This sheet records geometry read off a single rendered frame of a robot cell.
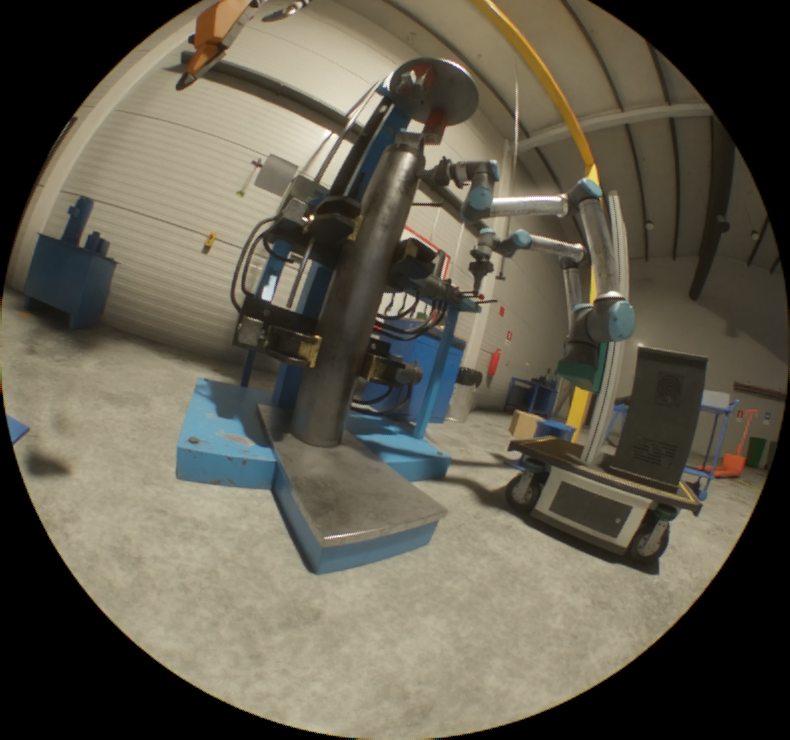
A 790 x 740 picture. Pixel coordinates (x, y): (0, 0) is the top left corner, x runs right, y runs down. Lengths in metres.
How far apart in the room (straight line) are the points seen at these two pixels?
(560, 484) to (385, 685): 0.91
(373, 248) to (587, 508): 1.28
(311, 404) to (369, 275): 0.50
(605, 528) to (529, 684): 0.68
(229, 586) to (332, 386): 0.69
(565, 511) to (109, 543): 1.38
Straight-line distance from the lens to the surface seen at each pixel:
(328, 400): 0.91
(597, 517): 1.15
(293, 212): 1.02
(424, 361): 2.38
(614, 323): 1.06
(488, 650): 0.70
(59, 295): 2.72
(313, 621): 0.62
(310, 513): 0.63
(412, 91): 1.54
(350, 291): 0.91
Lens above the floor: 0.54
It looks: 3 degrees up
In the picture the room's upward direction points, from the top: 16 degrees clockwise
